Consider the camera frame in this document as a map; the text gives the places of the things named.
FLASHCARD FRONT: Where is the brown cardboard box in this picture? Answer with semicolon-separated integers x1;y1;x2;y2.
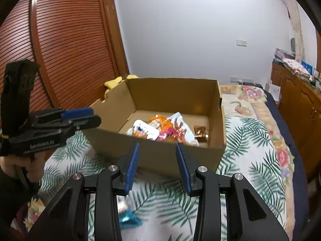
84;78;226;176

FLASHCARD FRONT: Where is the copper foil snack packet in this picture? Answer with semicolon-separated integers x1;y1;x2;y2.
194;125;208;138

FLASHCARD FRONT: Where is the yellow Pikachu plush toy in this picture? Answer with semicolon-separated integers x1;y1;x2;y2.
104;75;139;100

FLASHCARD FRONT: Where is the white silver pouch snack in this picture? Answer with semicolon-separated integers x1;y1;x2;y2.
126;120;159;140

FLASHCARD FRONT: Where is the orange white snack packet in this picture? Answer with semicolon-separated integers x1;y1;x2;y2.
148;114;174;132

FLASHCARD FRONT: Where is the pink packaged braised egg snack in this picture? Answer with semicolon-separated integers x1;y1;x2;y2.
156;127;179;141

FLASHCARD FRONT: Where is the white wall switch plate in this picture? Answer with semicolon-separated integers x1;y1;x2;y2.
236;39;247;47

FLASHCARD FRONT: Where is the floral beige curtain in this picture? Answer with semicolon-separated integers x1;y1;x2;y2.
284;0;305;63

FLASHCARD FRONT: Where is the wall socket strip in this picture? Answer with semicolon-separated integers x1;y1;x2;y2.
230;77;243;83

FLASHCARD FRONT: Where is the small beige candy packet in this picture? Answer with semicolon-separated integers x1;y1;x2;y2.
116;196;128;214

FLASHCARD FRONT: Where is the chicken foot snack packet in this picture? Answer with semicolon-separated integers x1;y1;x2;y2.
167;112;199;147

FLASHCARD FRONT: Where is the leaf print cloth mat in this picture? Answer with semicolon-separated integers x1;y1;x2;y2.
39;116;287;240

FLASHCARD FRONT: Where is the folded floral cloth stack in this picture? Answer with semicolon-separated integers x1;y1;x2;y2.
274;48;312;83

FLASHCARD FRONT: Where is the small white desk fan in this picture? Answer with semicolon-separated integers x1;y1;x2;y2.
290;38;296;54

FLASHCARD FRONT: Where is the person's left hand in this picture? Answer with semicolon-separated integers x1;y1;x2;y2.
1;152;45;183

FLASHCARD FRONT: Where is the blue box on sideboard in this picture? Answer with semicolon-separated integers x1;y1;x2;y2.
301;61;313;75

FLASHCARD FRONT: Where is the small blue foil snack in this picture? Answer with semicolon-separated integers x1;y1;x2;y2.
119;209;143;230

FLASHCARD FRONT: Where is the white paper bag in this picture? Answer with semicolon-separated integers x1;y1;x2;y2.
267;83;281;104

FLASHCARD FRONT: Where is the brown louvered wardrobe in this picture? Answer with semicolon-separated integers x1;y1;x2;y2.
1;0;120;110

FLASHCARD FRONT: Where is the wooden sideboard cabinet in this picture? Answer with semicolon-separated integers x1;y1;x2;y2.
270;61;320;181

